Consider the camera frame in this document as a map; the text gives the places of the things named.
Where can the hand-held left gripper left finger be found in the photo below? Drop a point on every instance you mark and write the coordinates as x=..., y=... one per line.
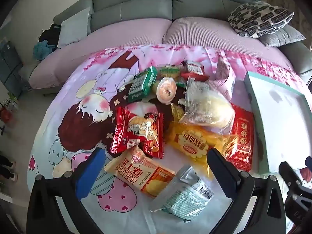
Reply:
x=90, y=173

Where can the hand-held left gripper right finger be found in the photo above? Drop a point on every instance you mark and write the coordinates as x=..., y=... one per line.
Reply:
x=220, y=168

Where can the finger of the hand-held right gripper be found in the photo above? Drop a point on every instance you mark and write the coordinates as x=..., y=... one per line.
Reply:
x=288, y=173
x=309, y=162

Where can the red foil packet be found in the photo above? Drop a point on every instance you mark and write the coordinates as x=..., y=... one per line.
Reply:
x=241, y=139

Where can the yellow biscuit packet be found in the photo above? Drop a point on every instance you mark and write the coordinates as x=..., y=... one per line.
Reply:
x=192, y=142

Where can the silver grey packet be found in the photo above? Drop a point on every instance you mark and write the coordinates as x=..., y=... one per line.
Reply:
x=187, y=195

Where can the beige orange roll packet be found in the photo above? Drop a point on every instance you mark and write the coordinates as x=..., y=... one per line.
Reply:
x=136, y=170

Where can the teal shallow box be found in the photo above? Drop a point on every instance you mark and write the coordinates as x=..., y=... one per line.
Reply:
x=280, y=117

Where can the clear bread packet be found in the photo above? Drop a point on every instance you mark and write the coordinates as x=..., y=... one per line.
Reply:
x=212, y=107

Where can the red cartoon snack packet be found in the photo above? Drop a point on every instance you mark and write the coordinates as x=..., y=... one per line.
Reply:
x=136, y=131

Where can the small yellow packet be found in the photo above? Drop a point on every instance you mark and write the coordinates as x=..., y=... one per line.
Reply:
x=176, y=112

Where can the white green cracker packet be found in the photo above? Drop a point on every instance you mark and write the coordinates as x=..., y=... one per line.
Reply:
x=195, y=87

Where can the pink white packet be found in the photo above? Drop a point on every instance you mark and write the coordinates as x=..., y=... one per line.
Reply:
x=225, y=75

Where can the orange white jelly cup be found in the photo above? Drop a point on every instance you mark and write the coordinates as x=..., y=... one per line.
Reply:
x=166, y=90

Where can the small red white packet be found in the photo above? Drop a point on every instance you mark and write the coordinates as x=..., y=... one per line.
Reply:
x=193, y=68

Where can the green yellow packet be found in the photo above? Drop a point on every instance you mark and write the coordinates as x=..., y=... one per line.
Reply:
x=170, y=70

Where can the pink cartoon printed blanket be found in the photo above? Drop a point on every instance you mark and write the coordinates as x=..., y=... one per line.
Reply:
x=80, y=97

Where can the grey pillow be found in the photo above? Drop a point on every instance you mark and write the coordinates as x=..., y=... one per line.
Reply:
x=285, y=37

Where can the teal cloth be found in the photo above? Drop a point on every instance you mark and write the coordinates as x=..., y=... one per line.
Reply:
x=42, y=50

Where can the dark cabinet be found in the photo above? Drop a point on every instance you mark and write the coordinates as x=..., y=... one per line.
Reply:
x=9, y=65

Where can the pink sofa cover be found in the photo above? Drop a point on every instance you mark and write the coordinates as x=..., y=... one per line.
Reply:
x=195, y=31

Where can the dark clothes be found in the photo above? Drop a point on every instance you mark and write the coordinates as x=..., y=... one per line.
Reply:
x=50, y=35

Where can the pale green pillow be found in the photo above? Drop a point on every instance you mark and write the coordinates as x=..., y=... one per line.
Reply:
x=73, y=29

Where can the black white patterned pillow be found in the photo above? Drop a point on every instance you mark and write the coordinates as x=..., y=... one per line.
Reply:
x=258, y=17

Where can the grey sofa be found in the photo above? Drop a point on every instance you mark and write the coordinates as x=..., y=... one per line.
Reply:
x=136, y=2

